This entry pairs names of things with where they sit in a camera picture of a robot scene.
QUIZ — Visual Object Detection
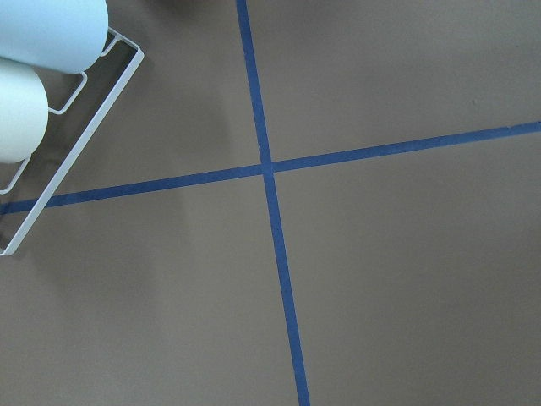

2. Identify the light blue cup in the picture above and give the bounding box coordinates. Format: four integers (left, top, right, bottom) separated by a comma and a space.
1, 0, 109, 74

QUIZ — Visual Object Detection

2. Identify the pale green cup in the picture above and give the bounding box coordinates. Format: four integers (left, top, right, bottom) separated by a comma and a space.
1, 58, 49, 164

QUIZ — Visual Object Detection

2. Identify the white wire cup rack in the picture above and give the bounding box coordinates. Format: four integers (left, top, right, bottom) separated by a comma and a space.
1, 27, 145, 256

